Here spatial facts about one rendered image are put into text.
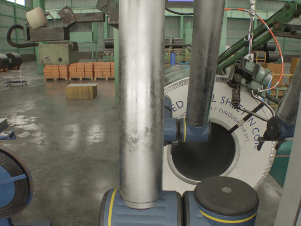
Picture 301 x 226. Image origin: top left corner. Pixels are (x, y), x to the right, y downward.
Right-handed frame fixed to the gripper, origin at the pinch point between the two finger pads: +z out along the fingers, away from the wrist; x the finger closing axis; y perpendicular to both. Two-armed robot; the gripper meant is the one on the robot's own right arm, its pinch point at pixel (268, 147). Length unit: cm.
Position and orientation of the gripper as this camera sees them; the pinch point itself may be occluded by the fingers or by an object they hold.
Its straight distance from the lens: 165.7
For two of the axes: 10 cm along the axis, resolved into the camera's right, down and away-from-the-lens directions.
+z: -0.6, 7.7, 6.4
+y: 0.4, 6.4, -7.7
